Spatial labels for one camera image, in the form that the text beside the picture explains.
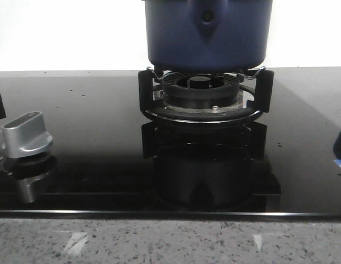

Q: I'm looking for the black pot support grate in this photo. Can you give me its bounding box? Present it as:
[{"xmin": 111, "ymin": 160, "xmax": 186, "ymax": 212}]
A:
[{"xmin": 138, "ymin": 67, "xmax": 274, "ymax": 126}]

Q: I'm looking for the black gas burner head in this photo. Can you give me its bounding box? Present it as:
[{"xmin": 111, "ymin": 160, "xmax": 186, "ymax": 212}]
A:
[{"xmin": 162, "ymin": 73, "xmax": 239, "ymax": 109}]

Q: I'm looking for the silver stove control knob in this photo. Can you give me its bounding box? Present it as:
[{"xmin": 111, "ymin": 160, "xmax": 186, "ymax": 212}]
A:
[{"xmin": 2, "ymin": 111, "xmax": 57, "ymax": 180}]

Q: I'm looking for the black glass gas stove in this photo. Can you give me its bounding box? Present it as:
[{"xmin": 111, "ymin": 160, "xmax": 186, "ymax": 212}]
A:
[{"xmin": 0, "ymin": 73, "xmax": 341, "ymax": 221}]

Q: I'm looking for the dark blue cooking pot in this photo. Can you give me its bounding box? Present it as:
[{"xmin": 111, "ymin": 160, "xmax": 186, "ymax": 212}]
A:
[{"xmin": 144, "ymin": 0, "xmax": 272, "ymax": 73}]

